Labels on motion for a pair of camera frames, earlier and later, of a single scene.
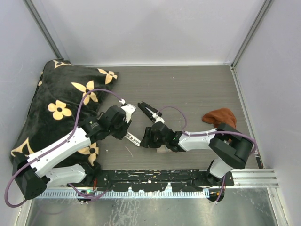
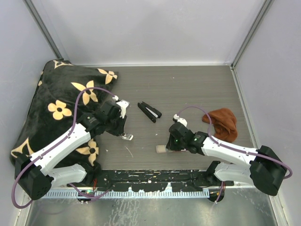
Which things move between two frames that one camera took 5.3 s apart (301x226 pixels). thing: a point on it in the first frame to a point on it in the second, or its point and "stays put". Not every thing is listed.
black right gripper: x=147 y=140 to x=171 y=146
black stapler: x=149 y=110 stays put
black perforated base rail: x=186 y=181 stays put
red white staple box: x=163 y=149 stays put
